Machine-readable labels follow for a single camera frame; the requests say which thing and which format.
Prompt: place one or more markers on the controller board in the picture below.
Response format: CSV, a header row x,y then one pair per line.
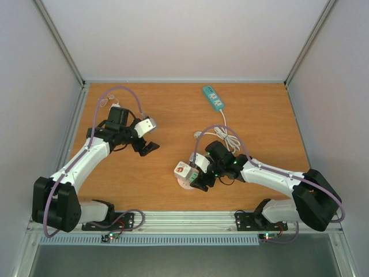
x,y
269,236
107,238

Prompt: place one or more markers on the left controller board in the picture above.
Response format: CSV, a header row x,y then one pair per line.
x,y
107,238

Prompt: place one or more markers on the white cube adapter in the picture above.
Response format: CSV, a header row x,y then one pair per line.
x,y
182,171

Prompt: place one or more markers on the right controller board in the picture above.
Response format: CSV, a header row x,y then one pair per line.
x,y
269,236

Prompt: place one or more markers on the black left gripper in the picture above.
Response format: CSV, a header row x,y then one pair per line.
x,y
146,149

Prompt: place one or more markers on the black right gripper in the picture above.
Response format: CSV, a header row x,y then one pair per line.
x,y
204,181

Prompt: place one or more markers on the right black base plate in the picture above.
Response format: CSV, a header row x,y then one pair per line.
x,y
248,221

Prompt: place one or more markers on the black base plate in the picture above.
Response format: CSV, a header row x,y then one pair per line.
x,y
248,221
126,222

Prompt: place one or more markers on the grey slotted cable duct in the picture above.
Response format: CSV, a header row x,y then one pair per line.
x,y
153,240

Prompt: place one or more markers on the light green plug adapter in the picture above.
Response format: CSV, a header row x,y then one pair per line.
x,y
193,176

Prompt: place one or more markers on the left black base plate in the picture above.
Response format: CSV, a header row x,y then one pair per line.
x,y
126,222

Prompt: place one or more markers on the teal power strip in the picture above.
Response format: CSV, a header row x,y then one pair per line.
x,y
213,98

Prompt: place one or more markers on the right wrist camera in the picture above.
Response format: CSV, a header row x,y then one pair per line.
x,y
199,161

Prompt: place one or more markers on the aluminium frame rail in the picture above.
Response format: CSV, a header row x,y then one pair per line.
x,y
188,222

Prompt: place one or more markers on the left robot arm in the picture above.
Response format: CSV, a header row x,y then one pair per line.
x,y
55,202

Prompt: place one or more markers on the pink round power socket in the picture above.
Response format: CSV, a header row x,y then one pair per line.
x,y
185,185

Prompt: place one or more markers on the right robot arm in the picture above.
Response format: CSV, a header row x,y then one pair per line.
x,y
311,199

